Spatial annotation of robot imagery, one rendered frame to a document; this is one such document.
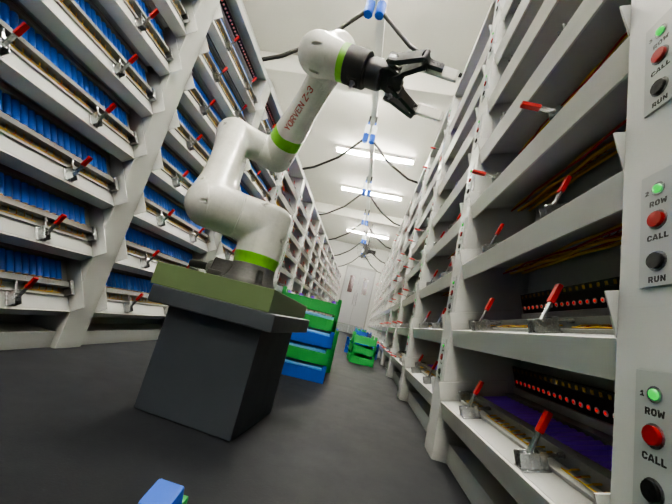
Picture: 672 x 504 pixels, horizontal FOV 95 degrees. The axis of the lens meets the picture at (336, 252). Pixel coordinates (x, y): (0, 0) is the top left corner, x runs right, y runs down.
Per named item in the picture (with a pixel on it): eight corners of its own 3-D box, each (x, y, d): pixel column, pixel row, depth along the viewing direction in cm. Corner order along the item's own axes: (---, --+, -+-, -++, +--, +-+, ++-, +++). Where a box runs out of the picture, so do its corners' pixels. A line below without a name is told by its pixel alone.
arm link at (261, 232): (218, 258, 90) (239, 200, 94) (268, 275, 96) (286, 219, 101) (226, 254, 78) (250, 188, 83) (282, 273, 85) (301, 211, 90)
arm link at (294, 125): (294, 148, 107) (270, 125, 106) (309, 138, 116) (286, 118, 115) (355, 49, 83) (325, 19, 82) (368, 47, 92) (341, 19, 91)
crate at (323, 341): (269, 334, 147) (274, 317, 149) (275, 332, 167) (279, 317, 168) (330, 349, 147) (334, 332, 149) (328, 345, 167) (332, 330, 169)
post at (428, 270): (399, 399, 152) (455, 90, 190) (397, 395, 161) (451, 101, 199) (440, 410, 149) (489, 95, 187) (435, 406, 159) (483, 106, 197)
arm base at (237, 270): (173, 267, 83) (182, 246, 85) (203, 278, 97) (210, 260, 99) (261, 288, 78) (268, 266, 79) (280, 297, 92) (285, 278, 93)
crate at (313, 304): (279, 301, 150) (283, 285, 152) (283, 303, 170) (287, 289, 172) (338, 316, 151) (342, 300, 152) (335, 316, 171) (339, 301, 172)
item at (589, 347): (627, 383, 32) (596, 252, 35) (453, 346, 90) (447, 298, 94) (846, 379, 30) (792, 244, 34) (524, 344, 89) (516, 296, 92)
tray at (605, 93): (638, 63, 40) (620, 5, 42) (472, 219, 99) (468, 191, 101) (808, 49, 39) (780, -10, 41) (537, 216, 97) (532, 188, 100)
